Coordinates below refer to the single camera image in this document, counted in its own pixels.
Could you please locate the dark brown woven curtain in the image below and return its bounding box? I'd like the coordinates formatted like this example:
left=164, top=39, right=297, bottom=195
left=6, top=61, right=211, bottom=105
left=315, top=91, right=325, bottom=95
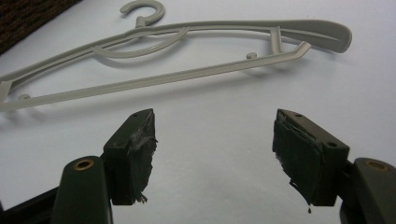
left=0, top=0, right=82, bottom=56

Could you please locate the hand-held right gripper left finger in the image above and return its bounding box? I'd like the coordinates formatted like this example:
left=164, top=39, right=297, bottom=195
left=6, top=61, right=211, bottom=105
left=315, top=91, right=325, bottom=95
left=102, top=107, right=159, bottom=206

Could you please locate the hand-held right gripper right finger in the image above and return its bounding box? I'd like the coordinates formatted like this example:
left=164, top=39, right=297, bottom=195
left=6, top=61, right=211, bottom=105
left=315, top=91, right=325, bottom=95
left=272, top=108, right=351, bottom=215

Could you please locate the beige plastic clothes hanger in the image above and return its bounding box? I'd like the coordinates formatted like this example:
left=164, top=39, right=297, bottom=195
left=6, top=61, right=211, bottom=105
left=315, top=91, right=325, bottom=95
left=0, top=0, right=353, bottom=113

